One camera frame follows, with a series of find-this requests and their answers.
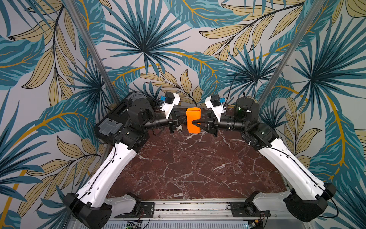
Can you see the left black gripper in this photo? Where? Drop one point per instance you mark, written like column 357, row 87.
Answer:
column 173, row 119

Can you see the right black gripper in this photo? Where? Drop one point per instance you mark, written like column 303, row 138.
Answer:
column 214, row 125

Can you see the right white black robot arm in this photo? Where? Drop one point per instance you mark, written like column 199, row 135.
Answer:
column 308, row 197

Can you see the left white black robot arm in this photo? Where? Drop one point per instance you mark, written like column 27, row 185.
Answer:
column 89, row 205

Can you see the black plastic toolbox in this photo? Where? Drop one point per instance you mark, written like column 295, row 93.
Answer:
column 118, row 127

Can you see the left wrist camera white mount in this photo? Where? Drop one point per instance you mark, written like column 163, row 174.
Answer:
column 169, row 101

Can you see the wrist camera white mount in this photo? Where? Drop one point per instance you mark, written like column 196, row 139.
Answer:
column 216, row 104
column 169, row 101

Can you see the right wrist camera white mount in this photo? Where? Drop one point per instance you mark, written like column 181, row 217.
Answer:
column 216, row 104

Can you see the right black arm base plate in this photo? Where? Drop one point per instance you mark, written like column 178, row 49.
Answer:
column 245, row 209

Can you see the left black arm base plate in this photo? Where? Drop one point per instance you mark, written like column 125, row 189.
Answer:
column 143, row 210

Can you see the left aluminium frame post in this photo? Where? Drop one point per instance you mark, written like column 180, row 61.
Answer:
column 78, row 20

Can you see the aluminium frame post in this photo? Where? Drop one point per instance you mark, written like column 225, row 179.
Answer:
column 78, row 20
column 299, row 35

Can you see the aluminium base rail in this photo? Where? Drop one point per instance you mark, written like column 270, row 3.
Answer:
column 208, row 214

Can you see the right aluminium frame post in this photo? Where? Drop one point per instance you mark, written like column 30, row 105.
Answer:
column 299, row 35

